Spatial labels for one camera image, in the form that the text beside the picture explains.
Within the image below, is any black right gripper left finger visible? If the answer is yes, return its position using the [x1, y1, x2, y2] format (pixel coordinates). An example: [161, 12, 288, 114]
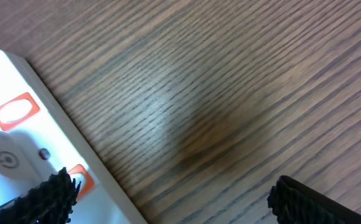
[0, 168, 81, 224]

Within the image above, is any white power strip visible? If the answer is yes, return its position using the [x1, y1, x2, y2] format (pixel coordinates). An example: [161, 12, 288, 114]
[0, 50, 144, 223]

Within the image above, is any white charger plug adapter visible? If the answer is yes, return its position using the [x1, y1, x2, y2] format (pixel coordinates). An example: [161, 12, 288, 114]
[0, 131, 57, 207]

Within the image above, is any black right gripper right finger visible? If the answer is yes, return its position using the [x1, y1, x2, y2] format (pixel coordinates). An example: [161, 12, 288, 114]
[267, 175, 361, 224]

